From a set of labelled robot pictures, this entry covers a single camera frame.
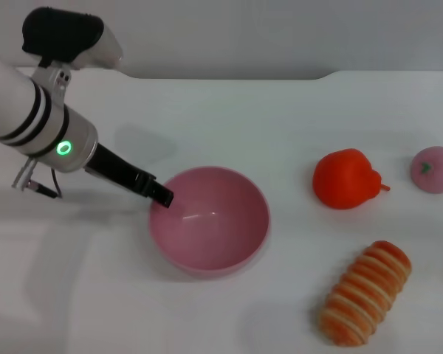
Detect grey left arm cable plug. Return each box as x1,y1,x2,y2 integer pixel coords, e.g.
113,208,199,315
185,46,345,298
12,157,64,200

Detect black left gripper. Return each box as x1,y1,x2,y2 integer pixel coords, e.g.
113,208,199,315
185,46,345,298
83,142,175,210

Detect pink peach toy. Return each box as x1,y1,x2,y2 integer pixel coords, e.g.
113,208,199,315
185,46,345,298
409,145,443,195

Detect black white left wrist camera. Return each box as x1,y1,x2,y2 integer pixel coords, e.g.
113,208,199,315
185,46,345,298
21,7,124,71

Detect orange-red toy pepper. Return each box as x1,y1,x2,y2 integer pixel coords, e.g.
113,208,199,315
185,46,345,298
312,147,392,211

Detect orange striped bread roll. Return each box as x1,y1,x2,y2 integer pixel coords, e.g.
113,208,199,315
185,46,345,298
317,240,413,348

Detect pink bowl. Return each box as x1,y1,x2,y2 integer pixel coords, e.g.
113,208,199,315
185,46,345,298
148,165,271,282

